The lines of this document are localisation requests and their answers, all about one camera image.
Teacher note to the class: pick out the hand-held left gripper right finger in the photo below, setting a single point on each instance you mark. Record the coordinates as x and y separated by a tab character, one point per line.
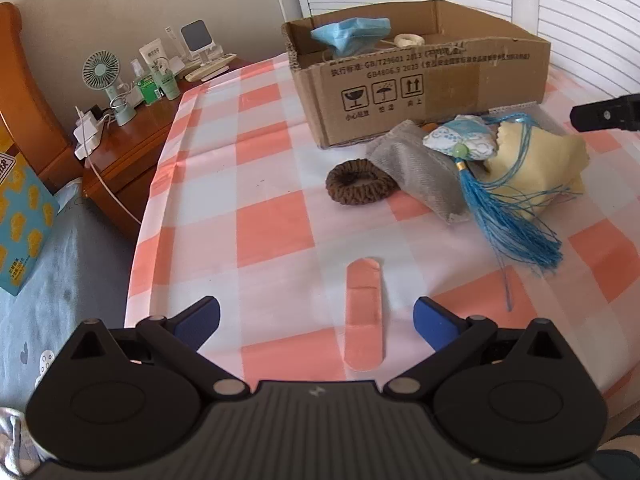
435	322

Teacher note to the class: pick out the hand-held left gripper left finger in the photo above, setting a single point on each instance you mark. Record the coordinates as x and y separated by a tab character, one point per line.
197	320

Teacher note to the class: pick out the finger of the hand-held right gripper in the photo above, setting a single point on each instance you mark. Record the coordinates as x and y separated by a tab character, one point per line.
610	114

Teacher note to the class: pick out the pink adhesive bandage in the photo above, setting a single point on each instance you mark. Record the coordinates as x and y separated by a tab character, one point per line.
364	310

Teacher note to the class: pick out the yellow cloth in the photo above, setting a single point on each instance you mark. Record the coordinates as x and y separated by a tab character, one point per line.
545	155

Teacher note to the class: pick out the grey cloth pouch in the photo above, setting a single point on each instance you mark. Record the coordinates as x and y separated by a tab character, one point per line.
415	175

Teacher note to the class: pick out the blue tasselled sachet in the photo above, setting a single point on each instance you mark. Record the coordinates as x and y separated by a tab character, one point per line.
460	137

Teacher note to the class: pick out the brown cardboard box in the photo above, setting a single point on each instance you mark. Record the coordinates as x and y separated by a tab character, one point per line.
400	85

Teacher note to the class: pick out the grey-blue bed sheet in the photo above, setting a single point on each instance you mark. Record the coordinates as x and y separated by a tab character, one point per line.
85	270

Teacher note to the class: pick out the brown hair scrunchie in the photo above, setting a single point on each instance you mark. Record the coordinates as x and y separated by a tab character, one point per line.
340	192

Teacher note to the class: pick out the pink checkered tablecloth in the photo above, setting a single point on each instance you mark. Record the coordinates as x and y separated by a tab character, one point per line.
225	160

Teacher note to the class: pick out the wooden nightstand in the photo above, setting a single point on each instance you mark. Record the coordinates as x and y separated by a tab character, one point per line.
135	145

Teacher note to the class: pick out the teal patterned tissue box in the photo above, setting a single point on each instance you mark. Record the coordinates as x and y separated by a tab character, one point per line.
25	220

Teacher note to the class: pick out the grey striped cloth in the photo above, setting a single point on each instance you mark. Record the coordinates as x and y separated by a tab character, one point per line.
15	440

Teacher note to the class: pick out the white power strip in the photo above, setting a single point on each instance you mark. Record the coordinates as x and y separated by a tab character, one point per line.
87	130

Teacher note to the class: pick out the green sanitizer bottle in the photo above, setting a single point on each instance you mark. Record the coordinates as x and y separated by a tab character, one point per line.
147	90

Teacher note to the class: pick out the pale green bottle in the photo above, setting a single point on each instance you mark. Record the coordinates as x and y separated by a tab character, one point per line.
169	85

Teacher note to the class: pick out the white tube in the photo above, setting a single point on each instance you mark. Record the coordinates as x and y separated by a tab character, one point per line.
151	55

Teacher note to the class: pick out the small green desk fan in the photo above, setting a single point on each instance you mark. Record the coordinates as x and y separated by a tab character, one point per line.
101	67

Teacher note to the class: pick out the blue face mask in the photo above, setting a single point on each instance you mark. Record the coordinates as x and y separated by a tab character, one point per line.
350	35

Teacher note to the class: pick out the wooden headboard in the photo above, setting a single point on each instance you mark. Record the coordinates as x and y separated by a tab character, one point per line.
30	100

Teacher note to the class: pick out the small grey screen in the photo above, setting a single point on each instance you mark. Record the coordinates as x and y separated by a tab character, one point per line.
196	35

